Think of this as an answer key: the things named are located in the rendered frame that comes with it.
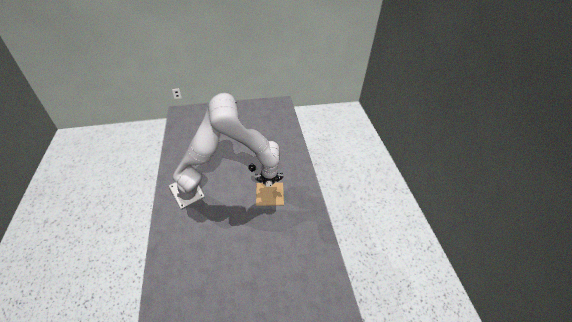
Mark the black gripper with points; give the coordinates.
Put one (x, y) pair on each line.
(277, 178)

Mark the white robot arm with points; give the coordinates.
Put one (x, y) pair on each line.
(222, 117)

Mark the tan flat mat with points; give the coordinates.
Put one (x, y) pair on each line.
(269, 195)

